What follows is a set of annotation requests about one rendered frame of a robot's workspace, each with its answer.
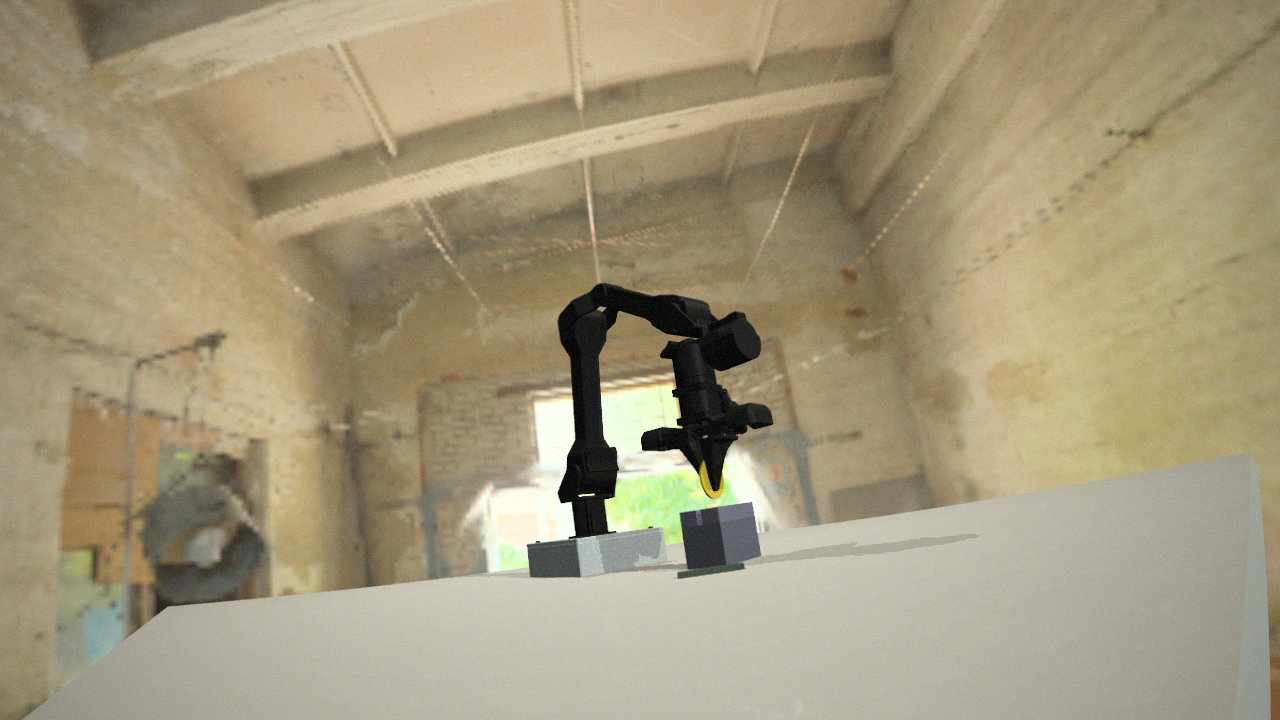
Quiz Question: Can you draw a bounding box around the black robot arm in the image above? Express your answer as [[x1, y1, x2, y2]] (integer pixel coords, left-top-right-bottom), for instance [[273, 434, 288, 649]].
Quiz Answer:
[[557, 283, 762, 539]]

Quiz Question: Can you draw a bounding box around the dark green flat bar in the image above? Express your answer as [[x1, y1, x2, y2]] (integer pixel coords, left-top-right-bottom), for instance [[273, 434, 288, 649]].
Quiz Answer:
[[677, 562, 745, 579]]

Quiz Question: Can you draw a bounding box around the gold round coin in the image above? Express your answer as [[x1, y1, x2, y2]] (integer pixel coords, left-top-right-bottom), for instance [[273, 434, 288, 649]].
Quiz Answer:
[[699, 460, 724, 498]]

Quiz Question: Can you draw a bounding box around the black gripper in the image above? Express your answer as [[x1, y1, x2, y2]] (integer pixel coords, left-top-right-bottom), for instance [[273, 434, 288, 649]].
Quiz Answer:
[[641, 375, 773, 491]]

